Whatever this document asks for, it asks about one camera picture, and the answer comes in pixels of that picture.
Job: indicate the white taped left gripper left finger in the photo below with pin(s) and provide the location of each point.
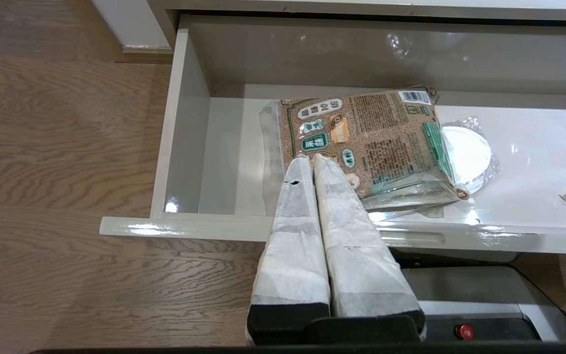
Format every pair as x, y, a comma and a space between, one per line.
293, 255

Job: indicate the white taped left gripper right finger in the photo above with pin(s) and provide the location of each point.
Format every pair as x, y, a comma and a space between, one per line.
361, 265

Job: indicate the white deep cabinet drawer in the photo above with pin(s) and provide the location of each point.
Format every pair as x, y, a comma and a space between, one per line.
184, 147

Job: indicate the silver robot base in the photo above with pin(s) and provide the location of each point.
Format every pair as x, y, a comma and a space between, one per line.
479, 290

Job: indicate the red round base button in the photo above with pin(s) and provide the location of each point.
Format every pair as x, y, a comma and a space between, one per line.
464, 331

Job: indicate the brown printed snack bag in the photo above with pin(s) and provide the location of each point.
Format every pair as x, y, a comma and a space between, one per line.
386, 137

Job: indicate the white round pads pack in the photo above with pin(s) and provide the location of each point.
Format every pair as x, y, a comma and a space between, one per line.
467, 155

